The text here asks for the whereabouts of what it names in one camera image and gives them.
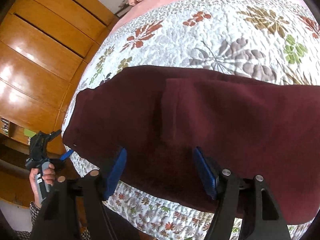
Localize maroon pants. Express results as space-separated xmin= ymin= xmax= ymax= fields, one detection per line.
xmin=62 ymin=66 xmax=319 ymax=224

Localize person's left hand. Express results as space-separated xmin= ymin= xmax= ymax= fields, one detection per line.
xmin=29 ymin=163 xmax=57 ymax=209

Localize wooden desk shelf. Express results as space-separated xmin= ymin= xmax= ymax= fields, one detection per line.
xmin=0 ymin=117 xmax=75 ymax=209

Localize orange wooden wardrobe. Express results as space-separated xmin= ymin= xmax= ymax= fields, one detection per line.
xmin=1 ymin=0 xmax=117 ymax=151

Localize white floral quilt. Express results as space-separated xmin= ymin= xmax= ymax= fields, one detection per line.
xmin=62 ymin=0 xmax=319 ymax=239

